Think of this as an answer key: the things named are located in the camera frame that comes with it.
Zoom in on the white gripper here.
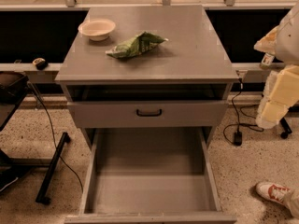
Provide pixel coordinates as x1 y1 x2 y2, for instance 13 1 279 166
254 27 299 129

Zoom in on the black chair caster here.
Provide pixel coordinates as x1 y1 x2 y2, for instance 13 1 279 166
280 119 292 139

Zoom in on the small clear bottle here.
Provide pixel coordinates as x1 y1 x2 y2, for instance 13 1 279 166
260 53 274 69

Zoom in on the black stand with tray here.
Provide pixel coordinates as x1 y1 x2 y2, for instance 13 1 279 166
0 71 72 206

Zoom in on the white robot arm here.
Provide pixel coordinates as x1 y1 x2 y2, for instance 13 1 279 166
254 4 299 129

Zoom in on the black drawer handle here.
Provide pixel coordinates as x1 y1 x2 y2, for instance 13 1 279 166
135 109 163 117

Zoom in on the black cable left floor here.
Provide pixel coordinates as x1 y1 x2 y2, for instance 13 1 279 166
28 82 84 194

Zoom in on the black yellow tape measure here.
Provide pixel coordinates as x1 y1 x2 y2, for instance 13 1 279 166
33 58 49 70

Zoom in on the white paper bowl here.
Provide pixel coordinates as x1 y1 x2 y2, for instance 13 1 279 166
78 19 116 41

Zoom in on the grey drawer cabinet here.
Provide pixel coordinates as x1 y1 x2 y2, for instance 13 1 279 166
55 6 236 142

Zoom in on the beige trouser leg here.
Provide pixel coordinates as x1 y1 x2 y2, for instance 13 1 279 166
283 189 299 219

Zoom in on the green jalapeno chip bag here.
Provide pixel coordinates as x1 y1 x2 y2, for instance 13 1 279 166
106 32 167 59

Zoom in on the closed grey top drawer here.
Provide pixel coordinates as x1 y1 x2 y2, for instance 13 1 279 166
67 101 228 128

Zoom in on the white red sneaker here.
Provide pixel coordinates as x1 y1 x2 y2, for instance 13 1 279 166
255 182 291 205

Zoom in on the open grey middle drawer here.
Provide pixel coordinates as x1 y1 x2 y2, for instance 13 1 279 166
64 128 236 224

